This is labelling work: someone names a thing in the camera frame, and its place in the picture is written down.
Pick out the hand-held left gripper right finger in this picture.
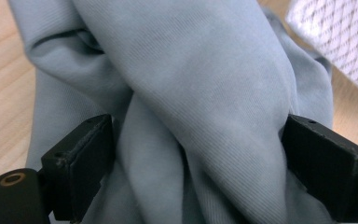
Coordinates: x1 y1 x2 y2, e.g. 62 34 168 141
281 113 358 224

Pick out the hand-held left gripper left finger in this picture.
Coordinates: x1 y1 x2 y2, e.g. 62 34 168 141
37 114 116 224

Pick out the light blue garment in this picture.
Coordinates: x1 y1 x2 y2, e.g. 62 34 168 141
7 0 335 224

